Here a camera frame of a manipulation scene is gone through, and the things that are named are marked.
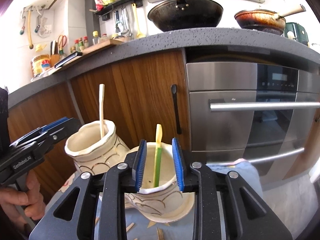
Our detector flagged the blue cartoon cloth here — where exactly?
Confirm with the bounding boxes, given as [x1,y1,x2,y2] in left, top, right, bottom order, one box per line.
[47,157,263,240]

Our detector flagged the brown frying pan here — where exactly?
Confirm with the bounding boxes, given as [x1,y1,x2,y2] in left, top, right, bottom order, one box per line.
[234,4,306,36]

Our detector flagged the black cabinet handle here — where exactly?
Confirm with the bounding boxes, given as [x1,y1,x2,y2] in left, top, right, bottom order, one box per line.
[171,84,182,134]

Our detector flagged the white floral ceramic utensil holder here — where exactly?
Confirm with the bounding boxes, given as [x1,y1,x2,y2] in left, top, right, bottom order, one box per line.
[65,120,195,225]

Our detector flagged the red handled scissors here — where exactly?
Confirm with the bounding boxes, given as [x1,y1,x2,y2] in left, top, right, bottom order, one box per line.
[57,35,67,53]

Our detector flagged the yellow cooking oil bottle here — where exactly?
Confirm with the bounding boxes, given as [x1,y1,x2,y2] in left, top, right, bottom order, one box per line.
[30,54,51,77]

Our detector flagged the gold fork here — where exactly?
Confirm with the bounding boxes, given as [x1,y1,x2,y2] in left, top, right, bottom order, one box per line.
[157,228,164,240]

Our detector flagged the black wok wooden handle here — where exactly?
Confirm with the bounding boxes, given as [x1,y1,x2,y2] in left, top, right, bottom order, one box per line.
[148,0,223,32]

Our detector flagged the wooden cutting board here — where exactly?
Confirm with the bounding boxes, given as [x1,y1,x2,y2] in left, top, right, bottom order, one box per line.
[53,38,126,68]

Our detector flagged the black handled knife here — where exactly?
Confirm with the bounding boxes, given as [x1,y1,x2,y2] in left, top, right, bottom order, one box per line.
[54,51,83,69]

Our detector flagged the black wall shelf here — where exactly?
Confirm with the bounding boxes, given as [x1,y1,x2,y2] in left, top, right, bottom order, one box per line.
[93,0,143,21]

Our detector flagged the yellow ladle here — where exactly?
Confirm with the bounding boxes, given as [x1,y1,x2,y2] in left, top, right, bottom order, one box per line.
[132,3,145,39]

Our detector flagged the stainless steel oven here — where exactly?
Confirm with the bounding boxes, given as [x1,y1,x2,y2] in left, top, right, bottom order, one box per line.
[186,62,319,185]

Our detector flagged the wooden chopstick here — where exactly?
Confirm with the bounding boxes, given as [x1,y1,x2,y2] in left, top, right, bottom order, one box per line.
[126,222,135,232]
[99,83,105,139]

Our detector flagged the person's left hand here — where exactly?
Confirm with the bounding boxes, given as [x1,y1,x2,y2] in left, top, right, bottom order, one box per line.
[1,170,46,230]

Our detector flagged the yellow green plastic utensil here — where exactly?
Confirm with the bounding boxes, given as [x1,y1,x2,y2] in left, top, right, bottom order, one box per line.
[153,124,163,187]

